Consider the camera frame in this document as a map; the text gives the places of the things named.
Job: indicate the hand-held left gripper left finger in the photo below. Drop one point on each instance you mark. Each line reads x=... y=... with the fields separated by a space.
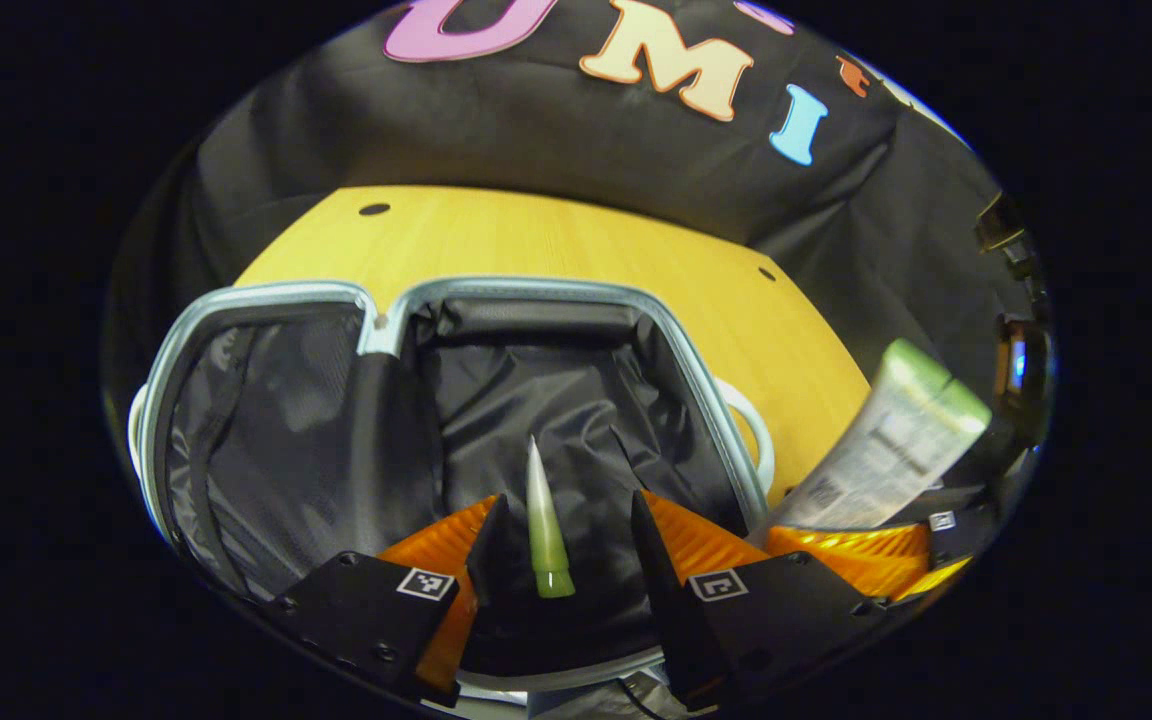
x=494 y=540

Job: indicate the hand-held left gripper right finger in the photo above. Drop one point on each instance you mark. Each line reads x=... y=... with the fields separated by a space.
x=651 y=560

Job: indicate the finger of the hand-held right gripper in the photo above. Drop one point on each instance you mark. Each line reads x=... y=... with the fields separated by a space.
x=866 y=560

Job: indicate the pale green cream tube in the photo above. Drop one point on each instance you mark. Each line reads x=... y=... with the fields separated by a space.
x=546 y=530

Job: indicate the white green label cream tube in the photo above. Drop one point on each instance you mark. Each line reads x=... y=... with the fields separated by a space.
x=886 y=440

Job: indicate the white hard-shell suitcase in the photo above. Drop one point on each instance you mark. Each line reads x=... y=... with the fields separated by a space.
x=556 y=400

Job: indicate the black backdrop cloth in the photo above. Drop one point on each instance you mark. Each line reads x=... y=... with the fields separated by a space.
x=536 y=140

